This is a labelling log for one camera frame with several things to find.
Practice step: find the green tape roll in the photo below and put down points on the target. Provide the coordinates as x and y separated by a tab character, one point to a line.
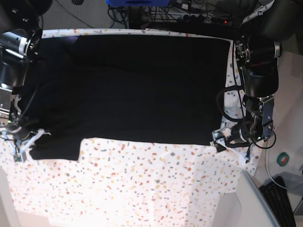
282	159

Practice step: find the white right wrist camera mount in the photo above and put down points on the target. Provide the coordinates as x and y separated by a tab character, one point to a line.
19	145

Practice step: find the grey monitor edge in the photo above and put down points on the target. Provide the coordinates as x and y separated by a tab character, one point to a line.
255	211

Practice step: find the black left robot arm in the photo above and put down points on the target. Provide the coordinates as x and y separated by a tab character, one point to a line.
255	51

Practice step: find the black keyboard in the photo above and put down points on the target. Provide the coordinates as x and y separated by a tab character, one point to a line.
279	203

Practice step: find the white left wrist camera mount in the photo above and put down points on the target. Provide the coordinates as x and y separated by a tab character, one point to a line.
244	155

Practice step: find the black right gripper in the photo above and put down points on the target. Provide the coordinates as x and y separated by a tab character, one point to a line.
16	134

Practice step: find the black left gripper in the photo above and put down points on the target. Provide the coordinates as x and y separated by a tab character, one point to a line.
230	138

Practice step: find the terrazzo pattern tablecloth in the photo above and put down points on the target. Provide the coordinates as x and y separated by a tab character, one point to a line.
119	183

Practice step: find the black t-shirt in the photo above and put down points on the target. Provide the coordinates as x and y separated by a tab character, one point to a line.
142	88

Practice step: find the blue box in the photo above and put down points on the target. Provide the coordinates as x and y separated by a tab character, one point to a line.
137	3

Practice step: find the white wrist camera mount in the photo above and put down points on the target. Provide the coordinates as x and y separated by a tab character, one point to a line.
244	155
19	145

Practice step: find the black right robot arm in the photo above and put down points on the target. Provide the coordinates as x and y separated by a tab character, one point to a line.
21	29

